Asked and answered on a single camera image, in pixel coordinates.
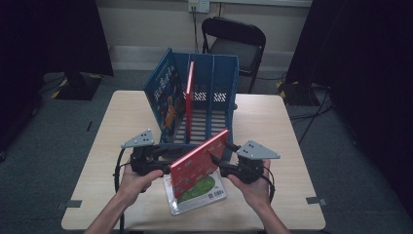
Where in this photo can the white wall socket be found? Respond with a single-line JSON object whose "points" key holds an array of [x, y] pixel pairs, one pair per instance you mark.
{"points": [[198, 6]]}

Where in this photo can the black folding chair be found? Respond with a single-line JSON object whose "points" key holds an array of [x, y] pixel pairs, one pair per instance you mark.
{"points": [[237, 48]]}

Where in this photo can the black curtain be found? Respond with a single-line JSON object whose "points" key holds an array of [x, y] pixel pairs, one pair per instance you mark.
{"points": [[48, 32], [357, 48]]}

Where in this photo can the black stand base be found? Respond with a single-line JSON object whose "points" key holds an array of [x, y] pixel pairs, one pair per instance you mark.
{"points": [[76, 86], [297, 94]]}

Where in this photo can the small dark round object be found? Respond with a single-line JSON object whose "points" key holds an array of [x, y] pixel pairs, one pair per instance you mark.
{"points": [[235, 106]]}

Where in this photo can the grey tape strip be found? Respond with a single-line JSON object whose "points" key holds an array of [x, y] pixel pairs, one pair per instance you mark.
{"points": [[69, 204], [316, 201]]}

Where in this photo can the small black floor item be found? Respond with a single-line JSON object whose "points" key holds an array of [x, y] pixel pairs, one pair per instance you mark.
{"points": [[89, 126]]}

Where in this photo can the person's left hand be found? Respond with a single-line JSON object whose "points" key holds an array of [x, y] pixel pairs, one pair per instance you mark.
{"points": [[133, 188]]}

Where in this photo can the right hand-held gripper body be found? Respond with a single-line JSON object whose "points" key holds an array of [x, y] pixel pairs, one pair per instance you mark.
{"points": [[250, 170]]}

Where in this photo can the red picture book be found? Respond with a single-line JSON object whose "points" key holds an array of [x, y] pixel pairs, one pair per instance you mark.
{"points": [[189, 104], [198, 162]]}

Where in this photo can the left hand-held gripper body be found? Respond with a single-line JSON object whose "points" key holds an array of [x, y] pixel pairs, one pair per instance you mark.
{"points": [[142, 159]]}

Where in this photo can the blue monster picture book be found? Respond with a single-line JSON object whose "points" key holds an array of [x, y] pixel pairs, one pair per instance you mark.
{"points": [[165, 94]]}

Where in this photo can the blue file rack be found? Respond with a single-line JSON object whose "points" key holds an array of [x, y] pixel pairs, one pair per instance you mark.
{"points": [[224, 71]]}

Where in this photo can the white green leaf picture book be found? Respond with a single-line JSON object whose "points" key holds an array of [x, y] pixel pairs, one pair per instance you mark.
{"points": [[204, 195]]}

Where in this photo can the person's right hand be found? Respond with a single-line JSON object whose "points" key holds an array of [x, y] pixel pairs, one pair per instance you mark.
{"points": [[256, 195]]}

